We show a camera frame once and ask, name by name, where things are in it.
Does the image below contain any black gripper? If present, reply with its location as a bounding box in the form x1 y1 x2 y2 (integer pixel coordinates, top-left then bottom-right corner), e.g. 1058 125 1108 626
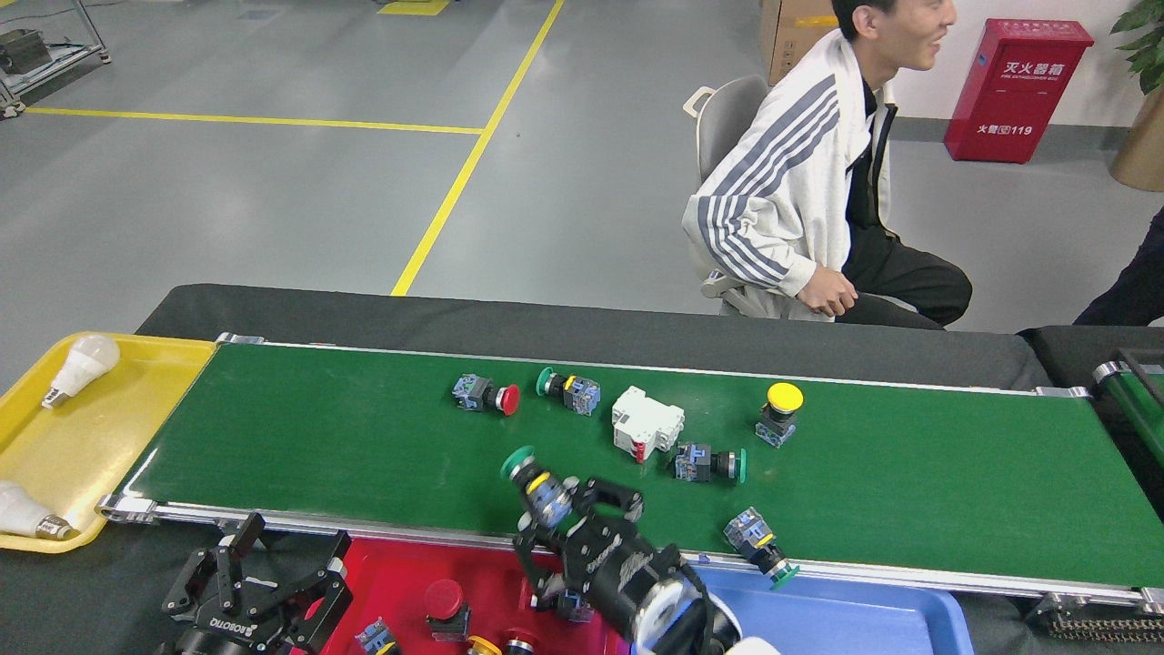
512 476 687 640
162 512 356 655

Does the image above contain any green push button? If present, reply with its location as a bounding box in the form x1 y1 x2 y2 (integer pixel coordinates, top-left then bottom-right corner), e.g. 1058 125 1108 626
724 507 801 590
536 367 602 418
499 446 583 529
673 442 748 485

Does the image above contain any white circuit breaker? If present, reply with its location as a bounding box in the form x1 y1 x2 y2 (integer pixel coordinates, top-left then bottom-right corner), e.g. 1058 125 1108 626
611 386 686 465

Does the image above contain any red plastic tray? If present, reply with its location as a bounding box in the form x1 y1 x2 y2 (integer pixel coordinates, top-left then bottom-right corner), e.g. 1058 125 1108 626
305 535 637 655

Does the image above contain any long green conveyor belt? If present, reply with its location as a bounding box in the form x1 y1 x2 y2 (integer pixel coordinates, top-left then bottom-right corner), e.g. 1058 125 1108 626
98 332 1164 610

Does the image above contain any yellow plastic tray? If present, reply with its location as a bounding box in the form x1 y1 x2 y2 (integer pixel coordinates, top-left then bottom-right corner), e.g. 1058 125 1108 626
0 332 217 554

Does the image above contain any blue plastic tray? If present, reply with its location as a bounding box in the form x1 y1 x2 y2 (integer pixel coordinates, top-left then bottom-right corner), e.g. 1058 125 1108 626
677 564 976 655

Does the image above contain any short green conveyor belt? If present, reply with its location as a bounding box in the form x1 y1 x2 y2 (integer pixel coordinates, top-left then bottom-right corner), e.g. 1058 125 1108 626
1094 348 1164 474

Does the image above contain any seated person's right hand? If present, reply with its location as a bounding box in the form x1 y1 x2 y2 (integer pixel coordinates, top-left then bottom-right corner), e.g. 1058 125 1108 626
796 268 860 321

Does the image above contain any white light bulb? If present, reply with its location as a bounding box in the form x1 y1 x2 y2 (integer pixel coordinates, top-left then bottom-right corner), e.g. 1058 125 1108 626
41 334 121 410
0 480 78 542

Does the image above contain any seated person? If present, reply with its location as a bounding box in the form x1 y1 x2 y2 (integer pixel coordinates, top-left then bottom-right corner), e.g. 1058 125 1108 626
682 0 974 330

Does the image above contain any grey office chair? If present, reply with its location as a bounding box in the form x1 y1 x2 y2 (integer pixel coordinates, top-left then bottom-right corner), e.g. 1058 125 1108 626
682 75 774 315

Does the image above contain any brown cardboard box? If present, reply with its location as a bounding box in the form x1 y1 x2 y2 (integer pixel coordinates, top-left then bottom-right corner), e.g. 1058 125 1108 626
759 0 842 87

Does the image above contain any metal rack on wheels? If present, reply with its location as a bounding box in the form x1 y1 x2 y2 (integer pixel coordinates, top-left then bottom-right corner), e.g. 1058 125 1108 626
0 0 112 119

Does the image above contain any standing person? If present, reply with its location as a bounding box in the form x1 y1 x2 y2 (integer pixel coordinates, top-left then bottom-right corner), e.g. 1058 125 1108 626
1073 207 1164 327

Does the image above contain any red fire extinguisher box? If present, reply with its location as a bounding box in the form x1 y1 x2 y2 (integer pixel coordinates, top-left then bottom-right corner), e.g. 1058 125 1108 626
944 18 1095 165

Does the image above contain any tan plant pot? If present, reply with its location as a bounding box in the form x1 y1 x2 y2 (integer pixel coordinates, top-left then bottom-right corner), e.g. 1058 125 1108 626
1109 86 1164 192

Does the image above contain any green leafy plant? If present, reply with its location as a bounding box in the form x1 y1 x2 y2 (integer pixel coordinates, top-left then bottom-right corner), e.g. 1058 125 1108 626
1111 0 1164 96

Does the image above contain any black conveyor drive chain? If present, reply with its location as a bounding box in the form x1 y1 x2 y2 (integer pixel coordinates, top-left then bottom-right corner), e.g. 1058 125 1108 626
1028 591 1164 642

